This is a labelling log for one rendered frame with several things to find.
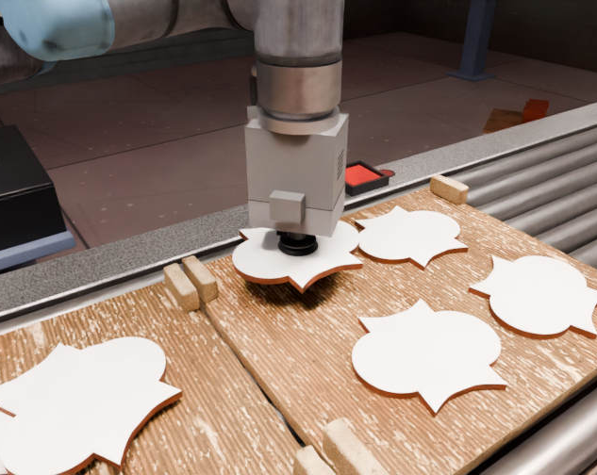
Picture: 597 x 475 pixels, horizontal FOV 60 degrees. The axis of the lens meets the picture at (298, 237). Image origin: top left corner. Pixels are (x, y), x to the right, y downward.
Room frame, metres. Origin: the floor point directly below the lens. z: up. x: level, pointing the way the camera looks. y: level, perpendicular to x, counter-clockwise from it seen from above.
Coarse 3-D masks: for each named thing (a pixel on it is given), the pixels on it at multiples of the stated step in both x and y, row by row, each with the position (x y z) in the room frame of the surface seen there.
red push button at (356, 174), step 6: (348, 168) 0.79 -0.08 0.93; (354, 168) 0.79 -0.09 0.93; (360, 168) 0.79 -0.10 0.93; (348, 174) 0.76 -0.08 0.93; (354, 174) 0.76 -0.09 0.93; (360, 174) 0.76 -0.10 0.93; (366, 174) 0.76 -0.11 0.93; (372, 174) 0.76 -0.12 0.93; (348, 180) 0.74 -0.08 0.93; (354, 180) 0.74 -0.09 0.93; (360, 180) 0.74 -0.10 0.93; (366, 180) 0.74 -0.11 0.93
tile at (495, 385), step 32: (384, 320) 0.39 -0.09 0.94; (416, 320) 0.39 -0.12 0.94; (448, 320) 0.39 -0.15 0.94; (480, 320) 0.39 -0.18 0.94; (384, 352) 0.34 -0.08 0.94; (416, 352) 0.34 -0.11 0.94; (448, 352) 0.34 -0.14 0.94; (480, 352) 0.34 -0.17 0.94; (384, 384) 0.31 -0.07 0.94; (416, 384) 0.31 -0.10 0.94; (448, 384) 0.31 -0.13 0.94; (480, 384) 0.31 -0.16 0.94
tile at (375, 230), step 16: (400, 208) 0.62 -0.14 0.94; (368, 224) 0.57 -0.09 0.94; (384, 224) 0.57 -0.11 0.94; (400, 224) 0.57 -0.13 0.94; (416, 224) 0.57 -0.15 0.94; (432, 224) 0.57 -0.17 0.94; (448, 224) 0.57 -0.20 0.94; (368, 240) 0.54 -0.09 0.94; (384, 240) 0.54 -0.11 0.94; (400, 240) 0.54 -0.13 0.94; (416, 240) 0.54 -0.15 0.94; (432, 240) 0.54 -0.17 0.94; (448, 240) 0.54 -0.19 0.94; (368, 256) 0.51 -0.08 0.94; (384, 256) 0.50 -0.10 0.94; (400, 256) 0.50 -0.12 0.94; (416, 256) 0.50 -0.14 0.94; (432, 256) 0.50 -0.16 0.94
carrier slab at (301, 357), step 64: (448, 256) 0.51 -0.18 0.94; (512, 256) 0.51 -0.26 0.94; (256, 320) 0.40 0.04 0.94; (320, 320) 0.40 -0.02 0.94; (320, 384) 0.31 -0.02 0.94; (512, 384) 0.31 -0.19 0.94; (576, 384) 0.32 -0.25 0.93; (320, 448) 0.25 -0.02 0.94; (384, 448) 0.25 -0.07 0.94; (448, 448) 0.25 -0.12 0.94
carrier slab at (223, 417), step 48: (144, 288) 0.45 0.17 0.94; (0, 336) 0.37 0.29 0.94; (48, 336) 0.37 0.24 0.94; (96, 336) 0.37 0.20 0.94; (144, 336) 0.37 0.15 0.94; (192, 336) 0.37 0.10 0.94; (0, 384) 0.31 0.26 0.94; (192, 384) 0.31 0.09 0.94; (240, 384) 0.31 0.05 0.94; (144, 432) 0.26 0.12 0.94; (192, 432) 0.26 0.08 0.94; (240, 432) 0.26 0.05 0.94; (288, 432) 0.26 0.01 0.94
